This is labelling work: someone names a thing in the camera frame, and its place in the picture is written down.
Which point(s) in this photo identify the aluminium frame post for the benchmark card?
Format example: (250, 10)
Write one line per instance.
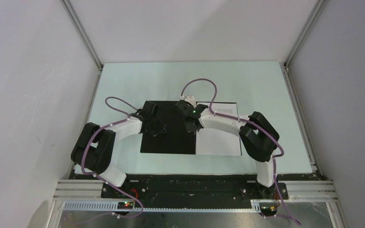
(305, 31)
(72, 14)

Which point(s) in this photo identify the right aluminium frame post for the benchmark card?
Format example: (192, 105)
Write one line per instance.
(305, 31)

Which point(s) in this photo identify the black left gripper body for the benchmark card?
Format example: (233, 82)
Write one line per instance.
(156, 118)

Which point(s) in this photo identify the right controller circuit board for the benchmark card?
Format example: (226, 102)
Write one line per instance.
(268, 211)

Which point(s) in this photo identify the left aluminium frame post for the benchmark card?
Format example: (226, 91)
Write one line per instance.
(72, 14)

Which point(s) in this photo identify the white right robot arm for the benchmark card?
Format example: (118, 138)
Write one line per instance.
(259, 138)

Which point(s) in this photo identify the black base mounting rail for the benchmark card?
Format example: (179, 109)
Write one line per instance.
(198, 192)

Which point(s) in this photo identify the controller circuit board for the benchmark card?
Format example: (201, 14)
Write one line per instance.
(268, 211)
(125, 205)

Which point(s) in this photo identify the printed white paper sheet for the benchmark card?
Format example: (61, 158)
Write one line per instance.
(225, 108)

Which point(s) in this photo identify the beige black file folder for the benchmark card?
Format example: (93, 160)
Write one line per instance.
(177, 140)

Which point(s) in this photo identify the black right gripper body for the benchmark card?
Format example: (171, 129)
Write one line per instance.
(189, 129)

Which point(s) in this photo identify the white paper stack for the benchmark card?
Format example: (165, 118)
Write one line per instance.
(217, 143)

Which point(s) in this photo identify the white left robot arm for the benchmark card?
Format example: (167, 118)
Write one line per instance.
(94, 148)

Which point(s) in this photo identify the left controller circuit board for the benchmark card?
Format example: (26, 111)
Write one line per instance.
(125, 205)

